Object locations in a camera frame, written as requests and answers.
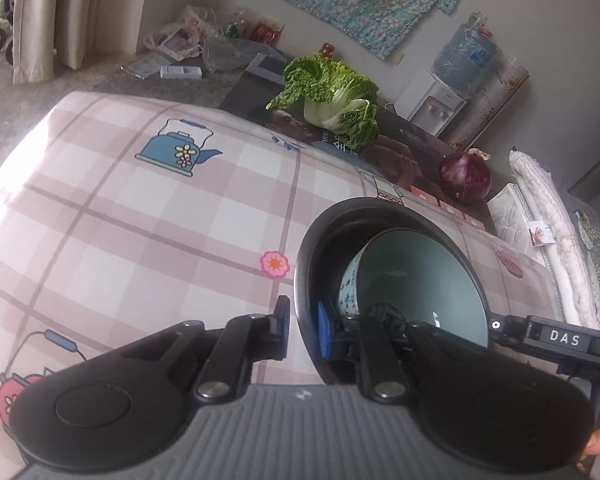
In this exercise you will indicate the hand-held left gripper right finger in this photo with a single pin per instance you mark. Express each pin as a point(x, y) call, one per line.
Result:
point(324, 330)

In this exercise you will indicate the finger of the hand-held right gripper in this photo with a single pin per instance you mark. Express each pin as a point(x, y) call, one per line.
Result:
point(510, 331)

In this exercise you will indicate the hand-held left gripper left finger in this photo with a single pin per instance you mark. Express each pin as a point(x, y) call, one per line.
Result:
point(282, 327)

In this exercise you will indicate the teal ceramic bowl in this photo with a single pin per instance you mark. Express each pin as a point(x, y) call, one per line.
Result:
point(420, 280)

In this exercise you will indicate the white quilted bedding roll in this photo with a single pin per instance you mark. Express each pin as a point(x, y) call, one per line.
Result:
point(545, 200)

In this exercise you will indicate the red onion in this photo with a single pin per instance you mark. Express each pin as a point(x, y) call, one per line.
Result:
point(465, 177)

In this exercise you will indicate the checkered tablecloth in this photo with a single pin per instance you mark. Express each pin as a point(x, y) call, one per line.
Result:
point(129, 235)

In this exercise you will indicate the dark printed board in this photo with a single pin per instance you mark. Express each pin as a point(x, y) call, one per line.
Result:
point(405, 135)

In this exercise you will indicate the white water dispenser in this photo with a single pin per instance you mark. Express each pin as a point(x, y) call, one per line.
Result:
point(430, 107)

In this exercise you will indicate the napa cabbage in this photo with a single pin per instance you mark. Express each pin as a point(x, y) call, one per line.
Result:
point(330, 90)

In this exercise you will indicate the small white box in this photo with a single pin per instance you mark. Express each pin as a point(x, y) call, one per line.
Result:
point(181, 72)

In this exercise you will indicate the clear plastic bag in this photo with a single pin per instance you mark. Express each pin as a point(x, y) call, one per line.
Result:
point(229, 55)

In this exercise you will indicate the blue water bottle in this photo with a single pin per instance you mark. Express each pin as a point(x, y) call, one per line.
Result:
point(462, 57)

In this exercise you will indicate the red snack packet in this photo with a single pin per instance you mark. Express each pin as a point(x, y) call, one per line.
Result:
point(267, 32)

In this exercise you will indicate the blue-grey packet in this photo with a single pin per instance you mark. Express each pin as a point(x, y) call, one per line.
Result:
point(144, 66)

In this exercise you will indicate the white plastic bag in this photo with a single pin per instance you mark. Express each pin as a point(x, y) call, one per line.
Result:
point(184, 30)

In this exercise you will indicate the beige curtain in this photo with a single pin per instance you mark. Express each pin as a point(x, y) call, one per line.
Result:
point(54, 10)

